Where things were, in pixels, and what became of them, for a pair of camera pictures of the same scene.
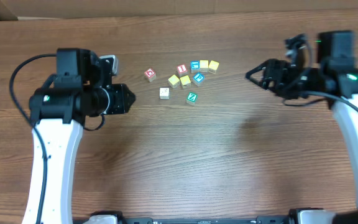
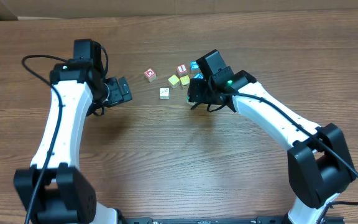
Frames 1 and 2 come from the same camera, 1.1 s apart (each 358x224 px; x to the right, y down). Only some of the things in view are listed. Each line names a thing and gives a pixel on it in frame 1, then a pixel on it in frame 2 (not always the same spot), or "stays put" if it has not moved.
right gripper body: (289, 83) to (201, 91)
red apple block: (150, 74) stays put
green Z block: (191, 98) stays put
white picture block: (164, 93) stays put
